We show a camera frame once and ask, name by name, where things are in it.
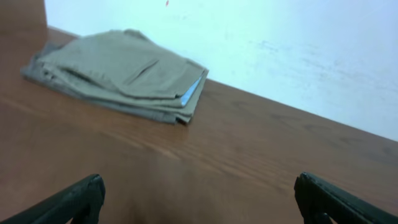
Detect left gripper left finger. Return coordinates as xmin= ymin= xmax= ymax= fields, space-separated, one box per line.
xmin=2 ymin=174 xmax=105 ymax=224

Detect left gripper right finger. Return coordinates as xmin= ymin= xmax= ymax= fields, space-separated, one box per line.
xmin=294 ymin=172 xmax=397 ymax=224

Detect beige khaki shorts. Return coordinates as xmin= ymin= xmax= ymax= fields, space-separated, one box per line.
xmin=38 ymin=29 xmax=208 ymax=123

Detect folded grey shorts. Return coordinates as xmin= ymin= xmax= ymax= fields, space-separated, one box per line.
xmin=20 ymin=42 xmax=187 ymax=126

